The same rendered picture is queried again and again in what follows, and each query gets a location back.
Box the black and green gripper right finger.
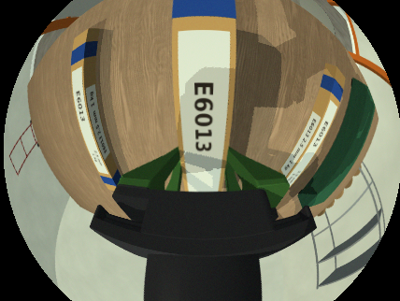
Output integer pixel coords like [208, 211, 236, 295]
[224, 147, 290, 208]

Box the dark green low platform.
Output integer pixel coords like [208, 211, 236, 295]
[297, 78, 375, 208]

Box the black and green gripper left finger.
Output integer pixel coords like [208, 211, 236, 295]
[117, 147, 182, 191]

